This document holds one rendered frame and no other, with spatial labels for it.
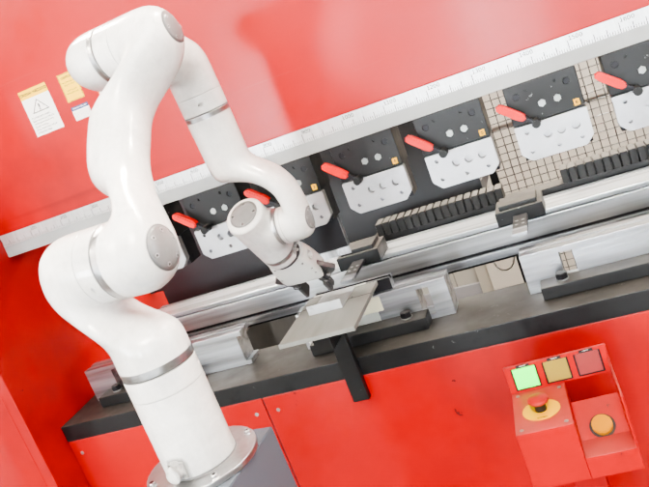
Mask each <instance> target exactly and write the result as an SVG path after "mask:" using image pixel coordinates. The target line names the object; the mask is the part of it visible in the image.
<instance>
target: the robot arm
mask: <svg viewBox="0 0 649 487"><path fill-rule="evenodd" d="M66 66H67V69H68V72H69V74H70V76H71V77H72V79H73V80H74V81H75V82H76V83H78V84H79V85H81V86H82V87H84V88H87V89H89V90H93V91H97V92H101V93H100V95H99V97H98V99H97V100H96V102H95V104H94V106H93V108H92V111H91V114H90V118H89V125H88V134H87V167H88V171H89V175H90V178H91V180H92V182H93V184H94V185H95V186H96V187H97V189H98V190H100V191H101V192H102V193H104V194H105V195H107V196H109V197H110V201H111V209H112V211H111V216H110V218H109V220H108V221H107V222H104V223H102V224H99V225H96V226H92V227H89V228H86V229H83V230H80V231H77V232H74V233H71V234H68V235H66V236H64V237H62V238H60V239H58V240H56V241H55V242H54V243H52V244H51V245H50V246H49V247H48V248H47V249H46V250H45V252H44V253H43V255H42V258H41V261H40V263H39V278H40V283H41V286H42V291H43V293H44V295H45V297H46V299H47V300H48V302H49V303H50V305H51V306H52V307H53V308H54V310H55V311H56V312H57V313H58V314H59V315H60V316H62V317H63V318H64V319H65V320H66V321H68V322H69V323H70V324H71V325H73V326H74V327H75V328H77V329H79V330H80V331H81V332H83V333H84V334H86V335H87V336H88V337H90V338H91V339H93V340H94V341H96V342H97V343H98V344H99V345H100V346H101V347H102V348H103V349H104V350H105V351H106V352H107V354H108V355H109V356H110V357H111V359H112V361H113V363H114V365H115V367H116V369H117V371H118V373H119V376H120V378H121V379H122V381H123V384H124V386H125V388H126V390H127V393H128V395H129V398H130V400H131V402H132V404H133V406H134V408H135V410H136V412H137V414H138V416H139V418H140V420H141V422H142V424H143V426H144V428H145V431H146V433H147V435H148V437H149V439H150V441H151V443H152V445H153V447H154V450H155V453H156V455H157V457H158V459H159V461H160V462H159V463H158V464H157V465H156V466H155V467H154V469H153V470H152V471H151V473H150V475H149V477H148V480H147V487H216V486H218V485H220V484H222V483H223V482H225V481H226V480H228V479H229V478H231V477H232V476H234V475H235V474H236V473H238V472H239V471H240V470H241V469H242V468H243V467H244V466H245V465H246V464H247V463H248V462H249V461H250V459H251V458H252V457H253V455H254V453H255V452H256V450H257V447H258V439H257V437H256V434H255V432H254V431H253V430H252V429H250V428H248V427H245V426H228V424H227V422H226V420H225V417H224V415H223V413H222V412H221V409H220V407H219V405H218V403H217V400H216V398H215V396H214V394H213V391H212V388H211V386H210V383H209V381H208V379H207V377H206V374H205V372H204V370H203V368H202V365H201V363H200V361H199V359H198V357H197V355H196V353H195V350H194V348H193V346H192V344H191V342H190V339H189V337H188V335H187V333H186V331H185V329H184V327H183V325H182V323H181V322H180V321H179V320H178V319H177V318H175V317H173V316H171V315H169V314H167V313H164V312H162V311H159V310H157V309H154V308H152V307H149V306H148V305H146V304H144V303H142V302H140V301H138V300H136V299H135V298H134V297H138V296H141V295H145V294H149V293H151V292H153V291H155V290H158V289H160V288H161V287H163V286H164V285H165V284H167V283H168V282H169V281H170V280H171V279H172V277H173V276H174V275H175V273H176V271H177V269H178V266H179V264H180V258H181V250H180V243H179V239H178V237H177V234H176V231H175V229H174V227H173V225H172V222H171V221H170V219H169V217H168V215H167V213H166V212H165V210H164V208H163V206H162V204H161V202H160V200H159V198H158V196H157V193H156V191H155V185H154V180H153V176H152V170H151V136H152V124H153V119H154V116H155V112H156V110H157V107H158V105H159V104H160V102H161V100H162V98H163V97H164V95H165V93H166V92H167V90H168V89H169V88H170V90H171V92H172V94H173V96H174V98H175V100H176V102H177V104H178V107H179V109H180V110H181V112H182V114H183V117H184V120H185V122H186V124H187V126H188V128H189V130H190V132H191V134H192V136H193V138H194V140H195V143H196V145H197V147H198V149H199V151H200V153H201V155H202V157H203V159H204V161H205V163H206V165H207V167H208V169H209V170H210V172H211V174H212V176H213V177H214V178H215V179H216V180H217V181H219V182H221V183H251V184H255V185H258V186H262V187H264V188H265V189H267V190H268V191H270V192H271V193H272V194H273V195H274V196H275V198H276V199H277V201H278V202H279V204H280V206H281V207H278V208H274V209H271V208H267V207H265V206H264V205H263V204H262V203H261V202H260V201H259V200H258V199H255V198H247V199H243V200H241V201H239V203H238V204H236V205H235V206H234V207H233V209H232V210H231V211H230V212H229V214H228V217H227V227H228V229H229V231H230V232H231V233H232V234H233V235H234V236H236V237H237V238H238V239H239V240H240V241H241V242H242V243H243V244H244V245H246V246H247V247H248V248H249V249H250V250H251V251H252V252H253V253H254V254H256V255H257V256H258V257H259V258H260V259H261V260H262V261H263V262H264V263H265V264H266V265H268V266H269V268H270V270H271V271H272V273H273V274H274V275H275V276H276V278H275V284H277V285H285V286H286V287H293V288H294V290H299V291H300V293H302V294H303V295H304V296H305V297H306V298H308V297H309V296H310V286H309V284H308V283H307V282H308V281H312V280H315V279H319V280H320V281H322V282H323V285H324V286H325V287H326V288H327V289H328V290H329V291H330V292H332V291H333V285H334V279H333V278H332V277H331V274H332V273H333V272H334V271H335V264H334V263H329V262H325V261H324V258H323V257H322V256H321V255H320V254H319V253H318V252H317V251H315V250H314V249H313V248H311V247H310V246H309V245H307V244H305V243H303V242H300V240H303V239H305V238H307V237H309V236H311V235H312V234H313V232H314V230H315V219H314V216H313V213H312V211H311V208H310V206H309V204H308V202H307V199H306V197H305V195H304V193H303V191H302V189H301V187H300V186H299V184H298V182H297V181H296V179H295V178H294V177H293V176H292V175H291V174H290V173H289V172H288V171H287V170H285V169H284V168H283V167H281V166H279V165H278V164H276V163H274V162H271V161H269V160H267V159H264V158H260V157H257V156H255V155H254V154H252V153H251V152H250V151H249V150H248V148H247V146H246V144H245V142H244V139H243V137H242V135H241V132H240V129H239V126H238V124H237V122H236V119H235V117H234V115H233V112H232V110H231V108H230V105H229V103H228V102H227V100H226V97H225V95H224V93H223V91H222V88H221V86H220V84H219V82H218V79H217V77H216V75H215V73H214V71H213V68H212V65H211V63H210V61H209V59H208V57H207V55H206V54H205V52H204V51H203V49H202V48H201V47H200V46H199V45H198V44H197V43H195V42H194V41H193V40H191V39H189V38H187V37H185V36H184V35H183V29H182V26H181V24H179V22H178V21H177V20H176V19H175V18H174V16H173V15H172V14H170V13H169V12H167V11H166V10H164V9H162V8H160V7H157V6H145V7H141V8H138V9H135V10H132V11H130V12H128V13H126V14H122V15H120V16H118V17H116V18H114V19H112V20H110V21H108V22H106V23H104V24H102V25H101V26H99V27H96V28H94V29H92V30H90V31H88V32H86V33H84V34H82V35H81V36H79V37H78V38H76V39H75V40H74V41H73V42H72V43H71V45H70V46H69V48H68V51H67V54H66Z"/></svg>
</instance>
